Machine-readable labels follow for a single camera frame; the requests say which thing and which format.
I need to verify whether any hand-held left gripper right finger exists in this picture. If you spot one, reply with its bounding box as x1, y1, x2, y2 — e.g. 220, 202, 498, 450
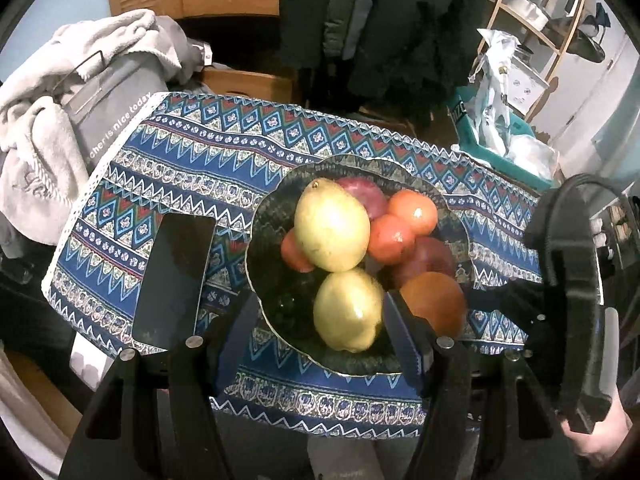
382, 290, 581, 480

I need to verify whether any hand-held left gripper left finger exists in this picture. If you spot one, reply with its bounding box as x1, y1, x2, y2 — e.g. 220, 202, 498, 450
60, 287, 261, 480

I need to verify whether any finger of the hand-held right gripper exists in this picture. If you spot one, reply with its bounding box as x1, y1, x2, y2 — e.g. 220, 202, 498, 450
466, 280, 541, 328

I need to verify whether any orange tangerine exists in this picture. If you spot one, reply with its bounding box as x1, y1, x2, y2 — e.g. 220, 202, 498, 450
398, 271, 467, 338
387, 187, 438, 237
280, 229, 315, 273
368, 214, 417, 266

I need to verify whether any dark green glass plate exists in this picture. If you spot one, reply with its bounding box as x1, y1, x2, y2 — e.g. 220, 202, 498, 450
245, 154, 473, 378

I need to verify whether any yellow lemon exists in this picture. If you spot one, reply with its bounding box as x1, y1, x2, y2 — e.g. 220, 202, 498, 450
312, 267, 386, 353

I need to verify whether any dark red apple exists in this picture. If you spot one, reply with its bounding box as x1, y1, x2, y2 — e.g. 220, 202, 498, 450
390, 236, 456, 291

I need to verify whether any pinkish red apple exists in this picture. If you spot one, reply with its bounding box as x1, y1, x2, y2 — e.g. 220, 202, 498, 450
335, 176, 390, 221

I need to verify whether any person's right hand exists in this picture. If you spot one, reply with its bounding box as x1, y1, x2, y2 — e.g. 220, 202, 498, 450
561, 395, 632, 467

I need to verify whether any black smartphone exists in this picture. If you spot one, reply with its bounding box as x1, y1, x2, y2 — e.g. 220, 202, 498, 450
131, 212, 217, 354

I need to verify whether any clear plastic bag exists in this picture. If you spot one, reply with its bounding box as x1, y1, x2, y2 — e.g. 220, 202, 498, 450
504, 131, 562, 182

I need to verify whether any teal plastic crate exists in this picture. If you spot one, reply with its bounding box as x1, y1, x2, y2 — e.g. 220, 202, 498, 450
446, 85, 557, 194

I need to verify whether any blue patterned tablecloth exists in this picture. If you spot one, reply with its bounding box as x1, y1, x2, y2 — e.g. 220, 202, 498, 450
42, 91, 546, 441

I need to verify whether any white lattice basket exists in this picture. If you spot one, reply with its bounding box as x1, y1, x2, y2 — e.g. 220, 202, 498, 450
510, 54, 549, 112

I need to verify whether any white printed plastic bag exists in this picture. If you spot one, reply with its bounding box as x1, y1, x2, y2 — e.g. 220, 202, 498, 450
466, 28, 527, 154

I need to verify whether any hanging dark hat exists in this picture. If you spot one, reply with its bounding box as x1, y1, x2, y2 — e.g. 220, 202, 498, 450
564, 24, 609, 64

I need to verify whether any wooden drawer box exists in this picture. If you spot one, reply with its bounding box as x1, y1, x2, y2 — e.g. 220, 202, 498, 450
199, 64, 294, 104

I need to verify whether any dark folded umbrella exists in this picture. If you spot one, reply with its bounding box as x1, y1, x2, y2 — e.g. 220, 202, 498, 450
582, 1, 614, 37

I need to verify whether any white cooking pot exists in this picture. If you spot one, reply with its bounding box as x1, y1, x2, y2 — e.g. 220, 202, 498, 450
506, 0, 552, 32

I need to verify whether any black hooded coat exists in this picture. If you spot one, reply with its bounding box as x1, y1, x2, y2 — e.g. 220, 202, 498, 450
345, 0, 487, 122

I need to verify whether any beige towel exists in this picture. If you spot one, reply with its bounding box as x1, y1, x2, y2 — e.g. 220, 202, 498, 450
0, 10, 158, 247

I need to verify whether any grey garment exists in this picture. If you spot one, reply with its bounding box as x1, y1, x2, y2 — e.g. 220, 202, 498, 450
149, 14, 212, 84

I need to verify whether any grey jacket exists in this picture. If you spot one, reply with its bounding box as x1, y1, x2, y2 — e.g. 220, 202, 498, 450
322, 0, 382, 62

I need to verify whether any dark long coat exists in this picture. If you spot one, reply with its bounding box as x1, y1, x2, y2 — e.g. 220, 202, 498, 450
278, 0, 342, 69

